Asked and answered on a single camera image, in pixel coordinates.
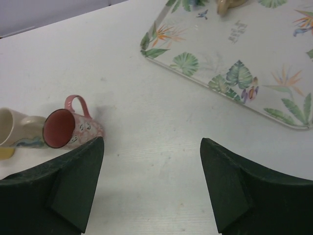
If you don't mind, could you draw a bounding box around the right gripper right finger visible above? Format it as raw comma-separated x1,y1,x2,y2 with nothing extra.
200,138,313,235

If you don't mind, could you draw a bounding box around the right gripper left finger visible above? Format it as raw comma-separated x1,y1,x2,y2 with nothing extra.
0,137,104,235

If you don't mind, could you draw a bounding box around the yellow mug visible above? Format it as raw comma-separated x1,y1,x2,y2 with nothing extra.
0,147,15,161

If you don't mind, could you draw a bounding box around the pink patterned mug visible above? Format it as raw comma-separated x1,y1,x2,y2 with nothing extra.
43,94,105,149

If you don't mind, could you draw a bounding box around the beige speckled mug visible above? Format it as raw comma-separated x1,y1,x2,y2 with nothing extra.
0,108,48,149

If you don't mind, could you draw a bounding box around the round beige mug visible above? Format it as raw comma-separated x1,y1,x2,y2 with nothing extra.
216,0,247,17

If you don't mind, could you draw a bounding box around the floral serving tray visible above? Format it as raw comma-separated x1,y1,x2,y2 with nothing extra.
140,0,313,129

